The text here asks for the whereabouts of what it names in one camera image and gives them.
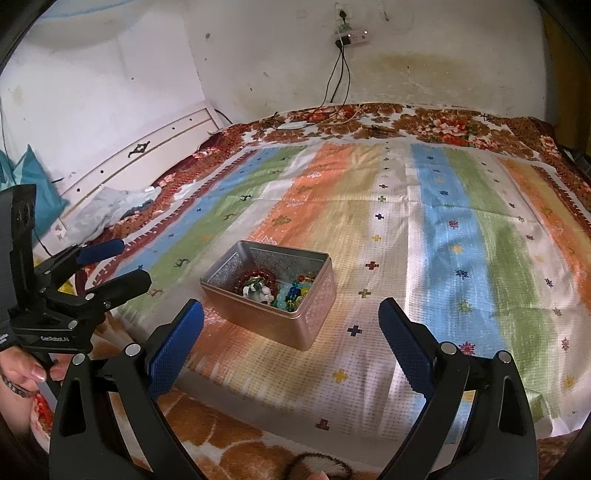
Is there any pastel charm bead bracelet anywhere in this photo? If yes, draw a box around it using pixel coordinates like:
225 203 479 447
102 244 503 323
242 279 278 304

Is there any dark beaded wristband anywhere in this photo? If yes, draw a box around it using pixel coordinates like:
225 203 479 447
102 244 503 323
0 373 40 400

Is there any white wooden headboard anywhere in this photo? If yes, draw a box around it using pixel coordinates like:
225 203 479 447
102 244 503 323
55 99 232 241

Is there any teal pillow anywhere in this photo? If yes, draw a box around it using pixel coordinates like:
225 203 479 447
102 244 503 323
0 144 70 219

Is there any striped printed mat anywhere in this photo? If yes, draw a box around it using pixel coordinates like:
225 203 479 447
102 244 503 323
85 138 591 437

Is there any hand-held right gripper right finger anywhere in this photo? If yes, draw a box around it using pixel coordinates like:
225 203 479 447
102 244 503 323
377 298 539 480

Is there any person's left hand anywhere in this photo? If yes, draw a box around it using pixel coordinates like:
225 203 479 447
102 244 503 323
0 344 61 397

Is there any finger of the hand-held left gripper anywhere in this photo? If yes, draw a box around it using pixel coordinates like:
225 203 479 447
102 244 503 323
60 270 153 320
34 238 126 288

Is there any white cable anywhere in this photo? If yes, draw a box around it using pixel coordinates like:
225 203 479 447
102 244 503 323
271 104 366 133

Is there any multicolour glass bead bracelet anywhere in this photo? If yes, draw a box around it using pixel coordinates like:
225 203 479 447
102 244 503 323
286 272 319 311

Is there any grey crumpled cloth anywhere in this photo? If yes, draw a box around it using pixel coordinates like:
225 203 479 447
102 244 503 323
65 185 163 237

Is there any white power strip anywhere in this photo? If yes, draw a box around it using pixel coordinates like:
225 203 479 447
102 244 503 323
333 27 373 48

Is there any dark red bead bracelet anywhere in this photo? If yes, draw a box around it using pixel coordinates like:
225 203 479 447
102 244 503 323
235 269 280 296

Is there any black cable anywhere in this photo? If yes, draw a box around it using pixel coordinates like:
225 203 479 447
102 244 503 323
339 45 352 106
320 45 345 108

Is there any brown floral blanket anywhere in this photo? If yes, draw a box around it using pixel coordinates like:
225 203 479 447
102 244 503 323
74 102 591 324

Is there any dark wooden furniture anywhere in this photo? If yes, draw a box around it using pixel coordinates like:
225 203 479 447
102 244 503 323
540 0 591 185

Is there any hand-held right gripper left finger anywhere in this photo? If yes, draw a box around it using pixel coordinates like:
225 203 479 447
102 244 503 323
48 298 206 480

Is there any person's left forearm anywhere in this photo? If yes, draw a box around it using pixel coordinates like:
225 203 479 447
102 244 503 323
0 385 35 446

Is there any embossed metal tin box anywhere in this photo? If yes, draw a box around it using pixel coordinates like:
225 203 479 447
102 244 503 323
199 239 337 352

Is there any light blue bead bracelet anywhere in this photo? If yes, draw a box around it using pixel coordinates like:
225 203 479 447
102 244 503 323
272 284 301 313

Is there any orange fuzzy blanket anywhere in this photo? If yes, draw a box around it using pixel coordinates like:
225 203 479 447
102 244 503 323
30 314 573 480

